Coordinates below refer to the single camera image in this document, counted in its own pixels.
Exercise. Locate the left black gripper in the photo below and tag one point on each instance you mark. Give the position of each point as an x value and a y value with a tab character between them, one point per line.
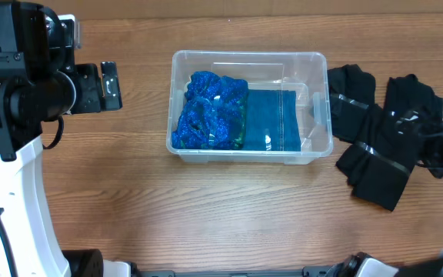
110	86

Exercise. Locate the blue sequin garment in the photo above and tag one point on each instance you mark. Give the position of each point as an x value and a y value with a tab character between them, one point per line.
214	115

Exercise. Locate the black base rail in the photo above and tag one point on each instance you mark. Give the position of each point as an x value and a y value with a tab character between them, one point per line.
307	271

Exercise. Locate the blue denim jeans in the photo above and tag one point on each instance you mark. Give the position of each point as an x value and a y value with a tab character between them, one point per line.
271	123

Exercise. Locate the clear plastic storage bin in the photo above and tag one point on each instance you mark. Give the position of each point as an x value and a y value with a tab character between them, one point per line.
302	72

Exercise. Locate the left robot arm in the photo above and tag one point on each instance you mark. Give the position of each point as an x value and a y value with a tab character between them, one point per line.
40	82

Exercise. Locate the large black garment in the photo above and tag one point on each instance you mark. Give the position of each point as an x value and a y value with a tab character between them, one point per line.
380	160

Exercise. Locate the small folded black garment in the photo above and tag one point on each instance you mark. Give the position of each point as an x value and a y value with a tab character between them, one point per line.
351	92

